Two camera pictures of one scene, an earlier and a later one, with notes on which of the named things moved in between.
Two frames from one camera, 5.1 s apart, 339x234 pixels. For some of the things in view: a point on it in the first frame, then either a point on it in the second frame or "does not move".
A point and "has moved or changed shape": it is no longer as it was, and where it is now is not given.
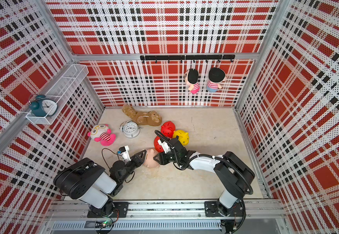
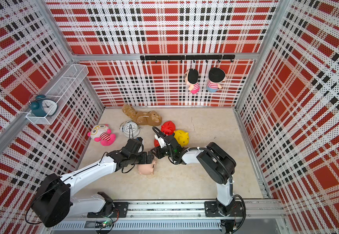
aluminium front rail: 258,216 does not move
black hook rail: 205,58 does not move
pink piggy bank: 150,162 has moved or changed shape
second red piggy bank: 167,128 does not move
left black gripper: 139,161 → 144,160
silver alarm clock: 130,129 does not move
